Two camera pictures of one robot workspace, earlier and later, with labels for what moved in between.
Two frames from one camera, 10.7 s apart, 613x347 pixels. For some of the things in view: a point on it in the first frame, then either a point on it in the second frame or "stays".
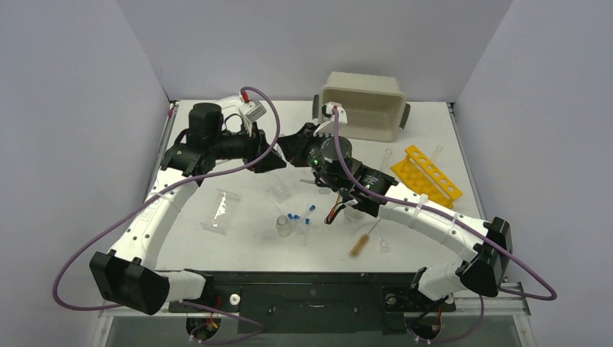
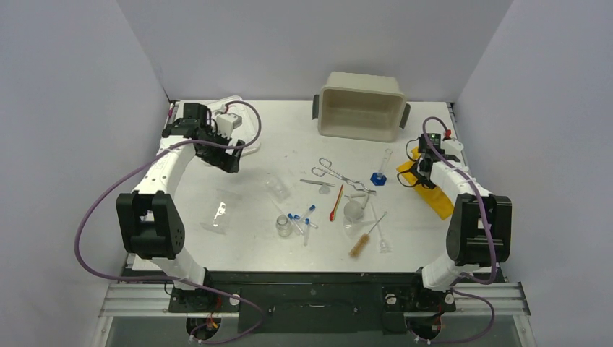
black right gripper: [304, 145] -> [422, 171]
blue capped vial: [312, 208] stays
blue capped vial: [307, 222] stays
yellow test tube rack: [421, 175] stays
